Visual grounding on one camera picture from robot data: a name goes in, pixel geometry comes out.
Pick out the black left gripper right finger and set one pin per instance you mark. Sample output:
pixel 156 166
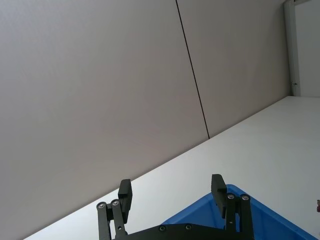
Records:
pixel 232 212

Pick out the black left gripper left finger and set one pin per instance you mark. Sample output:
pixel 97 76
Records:
pixel 123 207

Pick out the blue plastic bin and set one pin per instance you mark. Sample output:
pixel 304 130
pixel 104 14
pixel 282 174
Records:
pixel 265 220

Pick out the small reddish object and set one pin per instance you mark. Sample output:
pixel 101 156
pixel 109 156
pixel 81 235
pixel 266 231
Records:
pixel 318 205

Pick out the white door frame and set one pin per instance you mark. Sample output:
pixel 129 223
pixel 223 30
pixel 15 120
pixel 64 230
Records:
pixel 291 47

